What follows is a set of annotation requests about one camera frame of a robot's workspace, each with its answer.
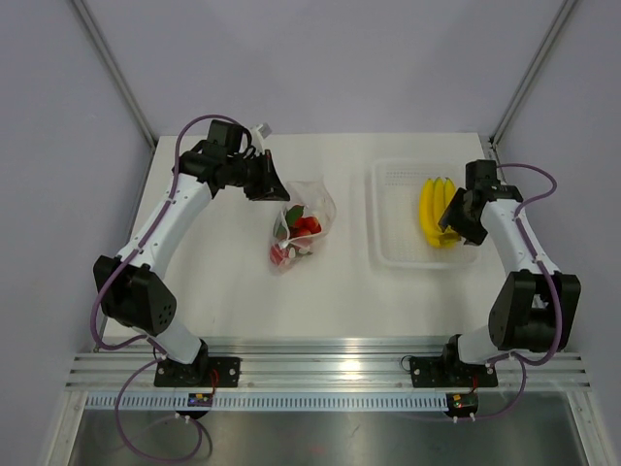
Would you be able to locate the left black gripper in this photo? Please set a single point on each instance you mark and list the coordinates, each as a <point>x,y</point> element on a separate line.
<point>270,186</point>

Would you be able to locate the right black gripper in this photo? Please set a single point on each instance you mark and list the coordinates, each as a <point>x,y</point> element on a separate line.
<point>473,235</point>

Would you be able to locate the clear zip top bag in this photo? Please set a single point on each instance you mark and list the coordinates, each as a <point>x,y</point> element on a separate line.
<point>316,197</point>

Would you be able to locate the red fruit bunch with leaves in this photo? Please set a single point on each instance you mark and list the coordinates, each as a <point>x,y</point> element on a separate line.
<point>294,232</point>

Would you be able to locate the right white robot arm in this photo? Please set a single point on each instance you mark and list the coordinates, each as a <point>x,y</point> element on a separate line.
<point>531,318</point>

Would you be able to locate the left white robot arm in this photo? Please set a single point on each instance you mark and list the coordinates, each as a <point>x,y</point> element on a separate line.
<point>130,285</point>

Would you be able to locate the yellow banana bunch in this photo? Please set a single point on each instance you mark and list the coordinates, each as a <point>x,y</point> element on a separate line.
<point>434,199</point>

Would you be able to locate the white perforated plastic basket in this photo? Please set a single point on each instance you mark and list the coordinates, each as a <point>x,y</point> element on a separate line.
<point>400,240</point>

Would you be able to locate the right small circuit board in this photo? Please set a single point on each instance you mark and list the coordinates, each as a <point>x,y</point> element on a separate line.
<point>462,404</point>

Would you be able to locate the small circuit board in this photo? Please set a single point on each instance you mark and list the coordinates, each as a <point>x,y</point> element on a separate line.
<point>462,404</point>
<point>199,400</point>

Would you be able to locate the left small circuit board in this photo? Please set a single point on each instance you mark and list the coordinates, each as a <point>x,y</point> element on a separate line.
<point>199,400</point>

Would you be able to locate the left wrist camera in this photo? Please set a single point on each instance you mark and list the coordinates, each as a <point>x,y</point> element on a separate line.
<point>259,134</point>

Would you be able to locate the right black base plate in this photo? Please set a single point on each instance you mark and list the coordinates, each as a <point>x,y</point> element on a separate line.
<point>436,372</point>

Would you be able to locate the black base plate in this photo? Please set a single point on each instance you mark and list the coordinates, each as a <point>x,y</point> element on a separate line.
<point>218,371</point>
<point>436,372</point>

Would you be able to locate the aluminium rail beam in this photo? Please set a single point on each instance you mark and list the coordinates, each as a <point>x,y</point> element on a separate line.
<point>281,365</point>

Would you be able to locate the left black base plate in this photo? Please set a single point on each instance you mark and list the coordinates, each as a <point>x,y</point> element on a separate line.
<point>218,371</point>

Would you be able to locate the right aluminium corner post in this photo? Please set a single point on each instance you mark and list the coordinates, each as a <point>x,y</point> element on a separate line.
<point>550,39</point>

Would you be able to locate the aluminium corner post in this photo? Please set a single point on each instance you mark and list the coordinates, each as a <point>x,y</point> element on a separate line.
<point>97,39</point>
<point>550,39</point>

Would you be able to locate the left aluminium corner post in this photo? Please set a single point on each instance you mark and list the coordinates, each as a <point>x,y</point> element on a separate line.
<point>97,39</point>

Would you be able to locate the white slotted cable duct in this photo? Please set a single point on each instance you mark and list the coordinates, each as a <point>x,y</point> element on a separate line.
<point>272,402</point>

